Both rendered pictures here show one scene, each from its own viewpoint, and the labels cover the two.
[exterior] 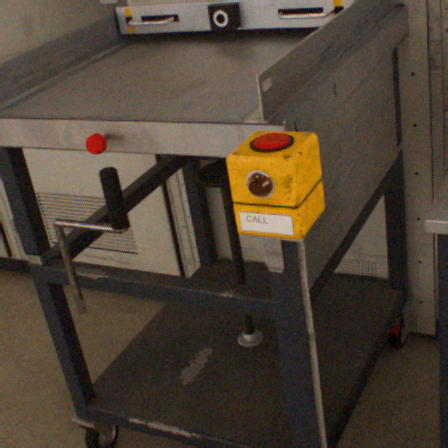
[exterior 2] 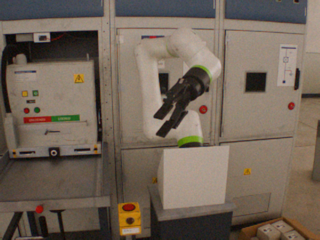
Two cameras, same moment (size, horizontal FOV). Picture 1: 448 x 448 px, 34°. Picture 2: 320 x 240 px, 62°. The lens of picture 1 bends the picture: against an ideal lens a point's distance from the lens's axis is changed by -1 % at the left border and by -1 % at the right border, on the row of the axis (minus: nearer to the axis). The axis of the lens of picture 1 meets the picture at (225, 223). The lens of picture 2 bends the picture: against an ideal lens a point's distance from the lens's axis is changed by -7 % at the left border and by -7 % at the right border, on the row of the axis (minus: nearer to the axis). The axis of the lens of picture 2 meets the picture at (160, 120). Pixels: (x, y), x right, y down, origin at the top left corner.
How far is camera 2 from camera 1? 0.55 m
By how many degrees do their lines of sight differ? 40
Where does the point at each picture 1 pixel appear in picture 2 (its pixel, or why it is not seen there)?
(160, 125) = (63, 200)
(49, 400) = not seen: outside the picture
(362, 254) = (94, 223)
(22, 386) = not seen: outside the picture
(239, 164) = (123, 216)
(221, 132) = (87, 200)
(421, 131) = (113, 180)
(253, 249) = (52, 228)
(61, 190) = not seen: outside the picture
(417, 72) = (111, 162)
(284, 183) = (138, 219)
